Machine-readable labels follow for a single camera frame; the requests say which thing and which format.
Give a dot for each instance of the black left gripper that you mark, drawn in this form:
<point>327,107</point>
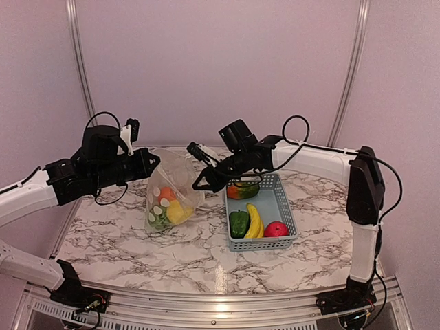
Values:
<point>141,166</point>

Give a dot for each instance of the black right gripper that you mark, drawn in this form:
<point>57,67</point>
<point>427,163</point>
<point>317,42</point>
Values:
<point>215,183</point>

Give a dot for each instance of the orange toy orange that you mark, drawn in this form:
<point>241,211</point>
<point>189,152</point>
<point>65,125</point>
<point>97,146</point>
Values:
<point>167,193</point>

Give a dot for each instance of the green orange toy mango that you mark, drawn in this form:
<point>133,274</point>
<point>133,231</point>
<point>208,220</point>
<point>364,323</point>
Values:
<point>242,190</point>

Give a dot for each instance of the clear zip top bag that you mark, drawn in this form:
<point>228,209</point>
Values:
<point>175,170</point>

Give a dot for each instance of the green toy watermelon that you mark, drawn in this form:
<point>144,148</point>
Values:
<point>157,218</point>

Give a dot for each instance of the yellow toy banana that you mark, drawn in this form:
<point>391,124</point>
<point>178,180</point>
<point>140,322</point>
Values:
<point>256,229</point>

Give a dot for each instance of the red toy apple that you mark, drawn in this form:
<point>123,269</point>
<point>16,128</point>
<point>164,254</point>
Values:
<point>276,229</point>

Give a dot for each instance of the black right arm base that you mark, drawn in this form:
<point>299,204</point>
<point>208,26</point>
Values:
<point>354,295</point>

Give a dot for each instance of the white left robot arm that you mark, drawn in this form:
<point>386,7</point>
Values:
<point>18,200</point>

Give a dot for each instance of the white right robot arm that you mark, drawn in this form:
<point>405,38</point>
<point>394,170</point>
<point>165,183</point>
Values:
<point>358,170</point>

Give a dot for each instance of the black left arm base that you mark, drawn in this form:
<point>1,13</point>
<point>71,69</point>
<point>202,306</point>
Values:
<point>72,292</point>

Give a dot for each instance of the green toy bell pepper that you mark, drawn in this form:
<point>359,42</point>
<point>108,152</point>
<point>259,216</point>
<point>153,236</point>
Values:
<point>239,224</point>

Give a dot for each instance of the grey plastic basket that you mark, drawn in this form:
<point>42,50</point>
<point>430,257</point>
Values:
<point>273,205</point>

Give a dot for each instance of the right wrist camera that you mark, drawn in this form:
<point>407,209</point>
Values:
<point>203,154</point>

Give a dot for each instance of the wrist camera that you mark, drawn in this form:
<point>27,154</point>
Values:
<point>128,134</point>
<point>203,154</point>

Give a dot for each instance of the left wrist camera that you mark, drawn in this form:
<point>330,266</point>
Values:
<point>128,134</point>

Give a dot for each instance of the right aluminium frame post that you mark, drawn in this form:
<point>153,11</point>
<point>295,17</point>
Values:
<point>354,63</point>

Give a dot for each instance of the aluminium frame post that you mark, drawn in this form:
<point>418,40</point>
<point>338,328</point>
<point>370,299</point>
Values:
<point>74,32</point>
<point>354,63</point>

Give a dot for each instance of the left aluminium frame post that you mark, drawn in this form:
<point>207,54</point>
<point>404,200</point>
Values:
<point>74,32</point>

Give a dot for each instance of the aluminium front rail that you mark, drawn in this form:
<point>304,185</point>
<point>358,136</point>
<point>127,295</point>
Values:
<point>146,309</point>

